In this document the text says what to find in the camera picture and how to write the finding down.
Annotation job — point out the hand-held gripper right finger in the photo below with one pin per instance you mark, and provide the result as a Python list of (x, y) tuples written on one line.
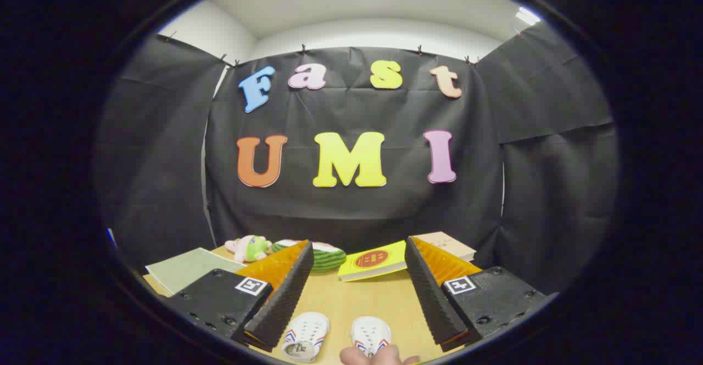
[(431, 299)]

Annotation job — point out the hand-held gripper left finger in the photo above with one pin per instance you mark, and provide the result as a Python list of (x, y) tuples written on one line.
[(285, 299)]

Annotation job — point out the white canvas shoe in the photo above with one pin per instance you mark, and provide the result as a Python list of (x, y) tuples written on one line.
[(307, 326), (370, 332)]

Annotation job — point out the beige fabric storage box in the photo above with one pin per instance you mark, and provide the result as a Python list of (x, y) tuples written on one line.
[(187, 269)]

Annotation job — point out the beige book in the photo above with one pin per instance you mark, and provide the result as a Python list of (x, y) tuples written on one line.
[(447, 244)]

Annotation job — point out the watermelon slice plush pillow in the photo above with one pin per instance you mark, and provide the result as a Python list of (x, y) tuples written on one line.
[(329, 260)]

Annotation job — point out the pink and green plush toy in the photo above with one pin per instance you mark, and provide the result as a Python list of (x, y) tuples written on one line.
[(252, 248)]

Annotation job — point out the yellow book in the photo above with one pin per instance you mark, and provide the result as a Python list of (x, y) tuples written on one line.
[(373, 260)]

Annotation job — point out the ceiling light panel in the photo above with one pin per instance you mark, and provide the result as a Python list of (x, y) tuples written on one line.
[(527, 16)]

